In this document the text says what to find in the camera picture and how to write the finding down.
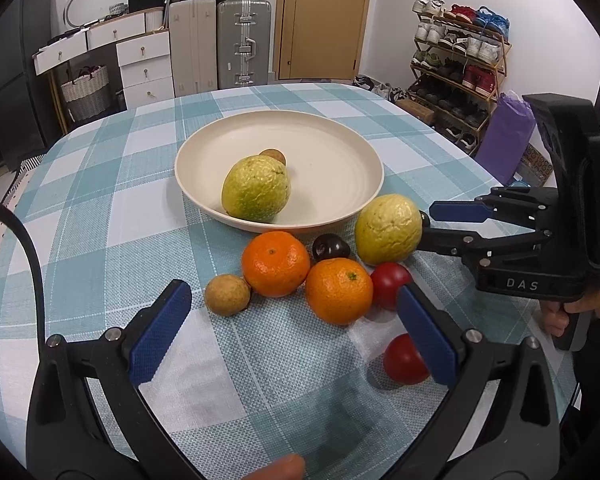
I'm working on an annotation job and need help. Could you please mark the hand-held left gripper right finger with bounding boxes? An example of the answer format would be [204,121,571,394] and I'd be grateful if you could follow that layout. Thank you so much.
[396,282,563,480]

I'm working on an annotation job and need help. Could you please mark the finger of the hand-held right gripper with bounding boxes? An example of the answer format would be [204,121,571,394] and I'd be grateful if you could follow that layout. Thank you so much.
[417,225,556,268]
[429,186,561,223]

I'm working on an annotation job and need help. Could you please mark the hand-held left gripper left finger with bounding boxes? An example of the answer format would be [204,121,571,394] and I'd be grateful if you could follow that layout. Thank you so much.
[26,279,206,480]

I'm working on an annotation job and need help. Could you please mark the red tomato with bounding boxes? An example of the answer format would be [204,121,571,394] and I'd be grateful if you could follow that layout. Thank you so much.
[370,262,414,311]
[383,333,431,386]

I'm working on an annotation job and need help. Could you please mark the yellow-green guava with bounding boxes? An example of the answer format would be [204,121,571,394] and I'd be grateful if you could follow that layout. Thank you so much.
[354,193,424,267]
[221,155,292,223]

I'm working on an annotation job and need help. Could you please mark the brown kiwi-like fruit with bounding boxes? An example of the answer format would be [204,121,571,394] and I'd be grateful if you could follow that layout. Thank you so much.
[204,274,252,317]

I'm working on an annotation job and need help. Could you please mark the orange tangerine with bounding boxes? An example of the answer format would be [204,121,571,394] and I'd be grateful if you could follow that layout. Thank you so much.
[305,257,375,326]
[241,230,312,298]

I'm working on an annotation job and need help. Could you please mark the cream round plate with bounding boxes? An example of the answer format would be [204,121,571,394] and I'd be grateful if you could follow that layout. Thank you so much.
[174,110,385,233]

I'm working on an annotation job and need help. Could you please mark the person's right hand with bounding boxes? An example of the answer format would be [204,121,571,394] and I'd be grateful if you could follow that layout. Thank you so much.
[537,284,600,339]

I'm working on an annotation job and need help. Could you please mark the person's left hand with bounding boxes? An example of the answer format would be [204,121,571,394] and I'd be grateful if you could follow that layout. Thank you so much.
[240,452,307,480]

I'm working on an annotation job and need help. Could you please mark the patterned brown box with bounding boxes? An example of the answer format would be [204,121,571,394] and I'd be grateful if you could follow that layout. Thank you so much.
[516,143,554,187]

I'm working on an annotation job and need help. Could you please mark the purple bag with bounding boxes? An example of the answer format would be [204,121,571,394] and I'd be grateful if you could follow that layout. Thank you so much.
[475,91,537,186]

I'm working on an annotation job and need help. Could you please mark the cardboard box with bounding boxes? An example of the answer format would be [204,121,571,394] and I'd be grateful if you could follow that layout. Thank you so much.
[396,99,437,127]

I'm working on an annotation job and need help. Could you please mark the teal checked tablecloth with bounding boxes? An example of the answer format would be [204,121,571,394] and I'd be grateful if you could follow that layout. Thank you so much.
[0,82,581,480]

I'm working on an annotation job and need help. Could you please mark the wooden shoe rack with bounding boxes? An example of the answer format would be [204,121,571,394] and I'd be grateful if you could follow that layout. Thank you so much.
[409,0,512,156]

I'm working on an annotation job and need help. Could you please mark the scattered sneakers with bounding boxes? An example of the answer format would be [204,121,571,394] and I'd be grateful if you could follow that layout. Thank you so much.
[352,75,407,104]

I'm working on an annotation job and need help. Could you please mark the rows of shoes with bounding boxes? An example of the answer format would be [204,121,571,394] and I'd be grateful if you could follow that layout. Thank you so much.
[411,0,510,153]

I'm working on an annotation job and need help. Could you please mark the wooden door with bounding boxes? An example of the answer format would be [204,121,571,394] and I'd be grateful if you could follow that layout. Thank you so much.
[272,0,376,81]

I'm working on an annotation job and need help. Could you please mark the wicker laundry basket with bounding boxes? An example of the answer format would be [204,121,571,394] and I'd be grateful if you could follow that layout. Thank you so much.
[60,65,112,122]

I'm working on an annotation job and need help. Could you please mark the white drawer chest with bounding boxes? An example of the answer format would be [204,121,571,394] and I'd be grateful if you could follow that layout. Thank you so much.
[116,30,176,108]

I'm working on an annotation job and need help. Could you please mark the silver suitcase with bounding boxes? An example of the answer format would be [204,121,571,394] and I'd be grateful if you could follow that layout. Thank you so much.
[216,0,272,90]

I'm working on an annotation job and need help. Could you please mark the dark refrigerator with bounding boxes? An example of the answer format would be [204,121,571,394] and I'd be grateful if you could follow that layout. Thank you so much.
[0,0,66,171]

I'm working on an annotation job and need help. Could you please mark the beige suitcase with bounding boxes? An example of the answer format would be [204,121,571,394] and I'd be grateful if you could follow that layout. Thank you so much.
[169,0,218,97]

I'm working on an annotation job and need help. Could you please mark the white desk with drawers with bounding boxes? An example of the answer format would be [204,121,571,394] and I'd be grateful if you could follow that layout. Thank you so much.
[32,10,147,77]

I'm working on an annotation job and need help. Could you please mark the black cable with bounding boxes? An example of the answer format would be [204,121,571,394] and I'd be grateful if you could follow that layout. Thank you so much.
[0,192,48,346]

